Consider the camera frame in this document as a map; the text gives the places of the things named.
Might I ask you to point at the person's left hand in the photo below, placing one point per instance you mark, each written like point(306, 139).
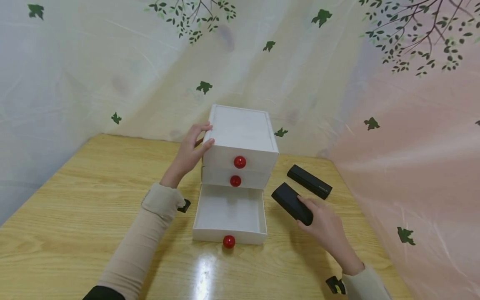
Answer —
point(185, 160)

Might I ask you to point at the person's right hand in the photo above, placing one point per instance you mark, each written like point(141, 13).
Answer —
point(330, 229)

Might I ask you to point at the person's left index finger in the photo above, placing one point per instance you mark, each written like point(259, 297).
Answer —
point(199, 128)

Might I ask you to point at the person's right thumb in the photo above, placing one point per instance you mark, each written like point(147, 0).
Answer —
point(304, 225)

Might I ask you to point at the person's right fingers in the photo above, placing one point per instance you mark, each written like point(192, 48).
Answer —
point(309, 201)

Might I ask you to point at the person's left thumb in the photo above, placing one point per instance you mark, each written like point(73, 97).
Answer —
point(206, 146)

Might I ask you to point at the black rectangular case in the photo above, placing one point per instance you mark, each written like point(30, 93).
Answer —
point(309, 181)
point(290, 202)

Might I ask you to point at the white drawer cabinet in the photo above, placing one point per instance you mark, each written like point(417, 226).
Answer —
point(242, 129)

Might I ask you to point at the person's right forearm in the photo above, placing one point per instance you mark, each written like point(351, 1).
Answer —
point(365, 285)

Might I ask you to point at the person's left forearm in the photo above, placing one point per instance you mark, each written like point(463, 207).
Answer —
point(144, 241)

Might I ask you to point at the white drawer with red knob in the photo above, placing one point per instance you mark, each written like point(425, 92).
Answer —
point(255, 160)
point(228, 214)
point(249, 178)

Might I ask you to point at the black wrist band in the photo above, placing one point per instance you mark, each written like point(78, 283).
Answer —
point(184, 206)
point(335, 285)

